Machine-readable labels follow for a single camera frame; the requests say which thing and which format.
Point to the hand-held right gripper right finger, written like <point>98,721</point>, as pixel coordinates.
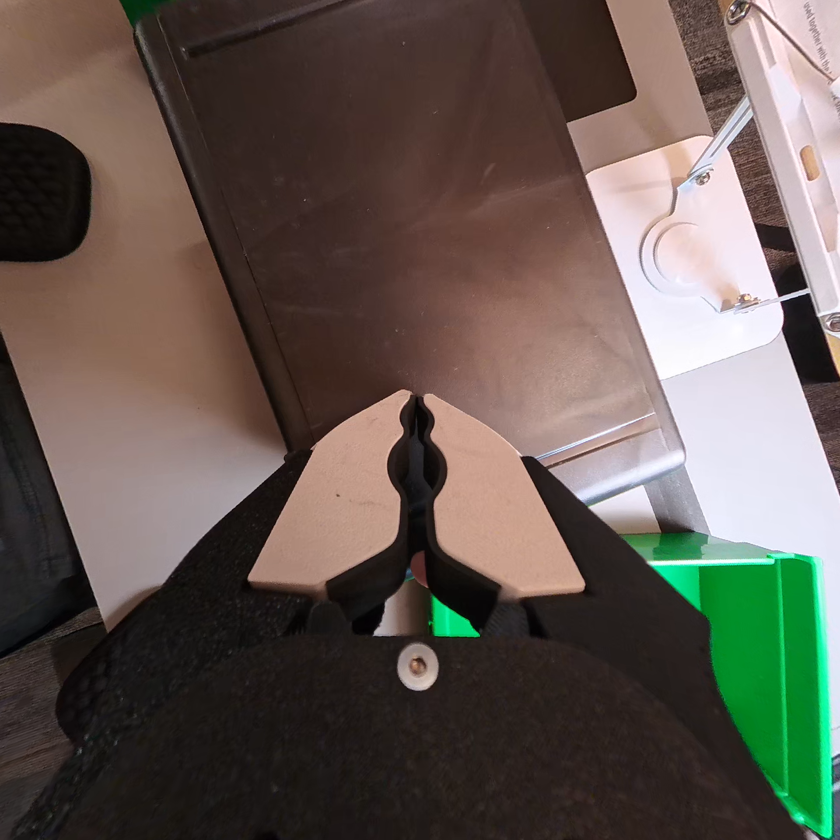
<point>505,518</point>

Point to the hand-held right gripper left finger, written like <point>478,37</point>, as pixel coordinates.
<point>328,512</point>

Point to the green bin holding drawers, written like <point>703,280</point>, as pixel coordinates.
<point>141,6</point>

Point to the black drawer cabinet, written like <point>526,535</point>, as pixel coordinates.
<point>407,229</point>

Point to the person's right hand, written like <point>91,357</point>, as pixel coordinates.
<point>421,568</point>

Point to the empty green bin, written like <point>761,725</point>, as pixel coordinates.
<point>741,623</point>

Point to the document stand with wooden board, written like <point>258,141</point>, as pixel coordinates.
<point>682,197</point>

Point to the black rectangular pad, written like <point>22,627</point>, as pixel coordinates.
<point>584,59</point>

